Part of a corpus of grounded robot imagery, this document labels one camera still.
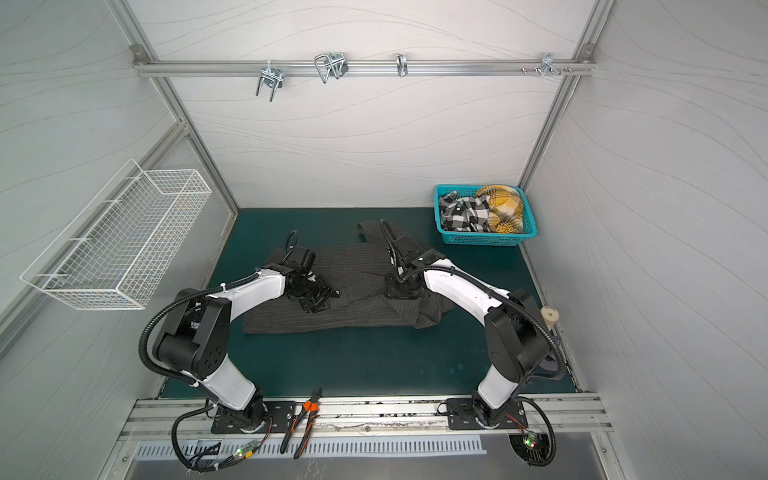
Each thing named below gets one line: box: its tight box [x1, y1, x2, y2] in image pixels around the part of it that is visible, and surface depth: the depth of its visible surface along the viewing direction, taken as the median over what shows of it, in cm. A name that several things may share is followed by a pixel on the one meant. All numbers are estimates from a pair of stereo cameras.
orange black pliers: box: [280, 387, 323, 460], surface depth 75 cm
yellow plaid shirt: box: [476, 185, 524, 234], surface depth 109 cm
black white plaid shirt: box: [440, 191, 491, 233], surface depth 109 cm
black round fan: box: [508, 433, 550, 464], surface depth 73 cm
